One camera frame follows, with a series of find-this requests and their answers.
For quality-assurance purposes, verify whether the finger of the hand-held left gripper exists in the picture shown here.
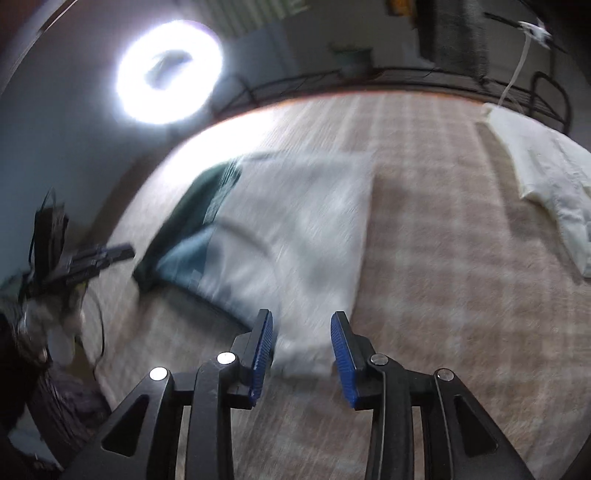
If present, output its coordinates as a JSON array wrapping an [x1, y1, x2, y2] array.
[[69, 246, 136, 278]]

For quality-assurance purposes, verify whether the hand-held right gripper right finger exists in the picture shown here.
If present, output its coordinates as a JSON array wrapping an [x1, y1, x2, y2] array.
[[330, 311, 536, 480]]

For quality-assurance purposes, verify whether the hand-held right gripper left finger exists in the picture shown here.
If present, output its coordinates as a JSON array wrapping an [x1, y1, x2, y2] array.
[[60, 308, 275, 480]]

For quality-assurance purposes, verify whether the green white tree print T-shirt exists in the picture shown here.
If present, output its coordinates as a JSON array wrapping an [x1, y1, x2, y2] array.
[[133, 152, 375, 377]]

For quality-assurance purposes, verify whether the black metal clothes rack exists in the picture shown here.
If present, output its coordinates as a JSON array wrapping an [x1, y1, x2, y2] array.
[[210, 11, 573, 134]]

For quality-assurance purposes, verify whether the person's left hand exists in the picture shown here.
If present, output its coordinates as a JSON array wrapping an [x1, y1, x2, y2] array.
[[21, 295, 86, 365]]

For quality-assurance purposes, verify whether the black tripod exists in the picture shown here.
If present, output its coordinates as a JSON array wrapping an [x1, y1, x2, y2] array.
[[28, 188, 70, 278]]

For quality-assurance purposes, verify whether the dark striped cloth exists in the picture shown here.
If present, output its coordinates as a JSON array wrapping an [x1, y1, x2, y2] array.
[[28, 364, 114, 462]]

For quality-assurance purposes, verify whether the beige plaid blanket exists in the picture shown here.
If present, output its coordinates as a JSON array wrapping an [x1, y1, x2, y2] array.
[[88, 90, 591, 480]]

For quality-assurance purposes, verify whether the phone holder clamp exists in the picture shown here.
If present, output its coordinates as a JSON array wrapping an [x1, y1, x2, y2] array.
[[148, 51, 192, 86]]

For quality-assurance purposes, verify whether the crumpled white garment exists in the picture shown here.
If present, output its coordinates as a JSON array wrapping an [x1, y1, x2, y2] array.
[[482, 102, 591, 278]]

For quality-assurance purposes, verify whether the grey plaid coat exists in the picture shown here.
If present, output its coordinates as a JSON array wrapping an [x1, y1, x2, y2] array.
[[416, 0, 490, 79]]

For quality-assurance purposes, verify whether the white clip lamp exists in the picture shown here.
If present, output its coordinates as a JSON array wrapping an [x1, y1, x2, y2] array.
[[517, 18, 555, 47]]

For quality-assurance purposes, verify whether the white ring light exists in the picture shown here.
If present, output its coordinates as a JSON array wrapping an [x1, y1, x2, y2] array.
[[115, 19, 225, 124]]

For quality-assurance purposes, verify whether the green striped wall hanging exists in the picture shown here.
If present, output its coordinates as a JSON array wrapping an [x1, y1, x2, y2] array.
[[217, 0, 310, 33]]

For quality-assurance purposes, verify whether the white lamp cable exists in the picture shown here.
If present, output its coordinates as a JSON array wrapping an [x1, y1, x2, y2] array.
[[501, 32, 532, 107]]

